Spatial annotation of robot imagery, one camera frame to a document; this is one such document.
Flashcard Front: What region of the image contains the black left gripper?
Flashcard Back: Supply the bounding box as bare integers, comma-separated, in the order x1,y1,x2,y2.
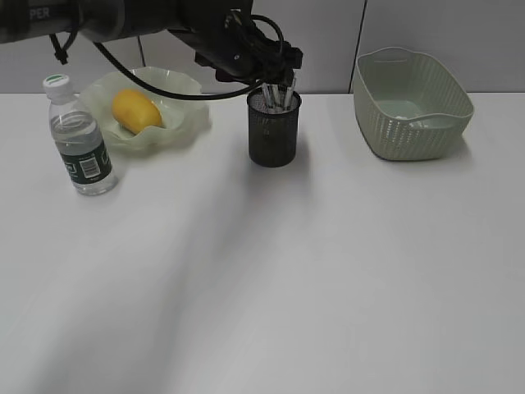
168,1,303,85

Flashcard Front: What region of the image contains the cream green retractable pen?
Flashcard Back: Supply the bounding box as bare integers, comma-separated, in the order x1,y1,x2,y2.
270,85,283,111

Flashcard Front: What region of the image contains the blue clear retractable pen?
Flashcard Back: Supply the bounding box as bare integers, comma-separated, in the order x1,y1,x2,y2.
262,83,274,110

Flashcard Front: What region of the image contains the grey white retractable pen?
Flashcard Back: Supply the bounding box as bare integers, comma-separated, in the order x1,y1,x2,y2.
283,76,296,111

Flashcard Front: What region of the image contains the yellow mango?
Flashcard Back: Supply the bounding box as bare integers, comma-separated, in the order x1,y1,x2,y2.
112,89,163,135

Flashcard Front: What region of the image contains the clear water bottle green label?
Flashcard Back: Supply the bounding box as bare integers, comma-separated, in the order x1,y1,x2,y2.
43,74,118,196

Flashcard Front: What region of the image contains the white waste paper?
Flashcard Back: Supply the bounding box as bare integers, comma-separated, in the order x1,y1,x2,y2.
395,115,449,130

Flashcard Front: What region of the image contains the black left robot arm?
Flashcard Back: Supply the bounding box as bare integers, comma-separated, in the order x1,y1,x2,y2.
1,0,303,85

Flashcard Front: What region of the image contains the black mesh pen holder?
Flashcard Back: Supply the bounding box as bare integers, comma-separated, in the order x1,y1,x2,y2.
247,88,302,167

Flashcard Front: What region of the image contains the pale green wavy glass plate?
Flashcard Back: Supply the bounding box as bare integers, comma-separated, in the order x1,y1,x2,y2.
80,71,211,155

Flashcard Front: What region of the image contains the pale green plastic basket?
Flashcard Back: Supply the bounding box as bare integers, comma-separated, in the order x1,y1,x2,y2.
354,47,474,162

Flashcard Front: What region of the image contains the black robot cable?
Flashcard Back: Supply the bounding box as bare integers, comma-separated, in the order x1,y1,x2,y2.
48,14,288,102

